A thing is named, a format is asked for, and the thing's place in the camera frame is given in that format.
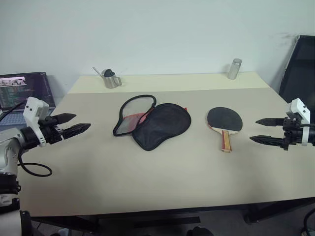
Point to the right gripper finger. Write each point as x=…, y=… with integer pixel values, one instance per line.
x=269, y=141
x=270, y=122

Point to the black heart-shaped lid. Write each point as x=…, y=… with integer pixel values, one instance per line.
x=108, y=73

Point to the black rubber table tennis paddle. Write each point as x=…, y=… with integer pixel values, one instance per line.
x=224, y=118

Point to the small metal watering can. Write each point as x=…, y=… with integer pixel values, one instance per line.
x=110, y=82

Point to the black mesh paddle case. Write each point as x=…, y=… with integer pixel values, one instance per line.
x=162, y=125

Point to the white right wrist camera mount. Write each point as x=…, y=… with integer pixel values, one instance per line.
x=299, y=107

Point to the open laptop computer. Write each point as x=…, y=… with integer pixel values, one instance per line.
x=22, y=91

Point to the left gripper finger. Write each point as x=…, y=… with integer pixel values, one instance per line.
x=65, y=118
x=76, y=129

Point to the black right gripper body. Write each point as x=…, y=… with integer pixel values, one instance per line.
x=292, y=134

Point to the black chair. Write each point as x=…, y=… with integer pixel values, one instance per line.
x=302, y=68

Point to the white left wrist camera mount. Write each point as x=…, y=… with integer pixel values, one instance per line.
x=33, y=108

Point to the metal cylinder tumbler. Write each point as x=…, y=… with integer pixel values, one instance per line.
x=233, y=70

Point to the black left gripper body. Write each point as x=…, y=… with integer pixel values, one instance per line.
x=50, y=134

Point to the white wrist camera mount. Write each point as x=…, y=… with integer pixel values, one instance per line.
x=299, y=107
x=33, y=108

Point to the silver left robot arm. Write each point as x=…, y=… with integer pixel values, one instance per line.
x=7, y=147

